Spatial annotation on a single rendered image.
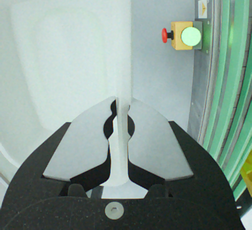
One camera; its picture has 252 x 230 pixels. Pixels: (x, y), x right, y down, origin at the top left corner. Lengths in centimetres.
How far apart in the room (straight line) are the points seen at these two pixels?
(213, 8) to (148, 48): 21
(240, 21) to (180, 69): 26
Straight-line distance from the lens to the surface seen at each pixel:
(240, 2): 31
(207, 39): 39
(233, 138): 49
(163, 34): 41
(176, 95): 53
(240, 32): 30
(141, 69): 49
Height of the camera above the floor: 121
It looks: 59 degrees down
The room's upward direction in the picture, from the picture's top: 168 degrees counter-clockwise
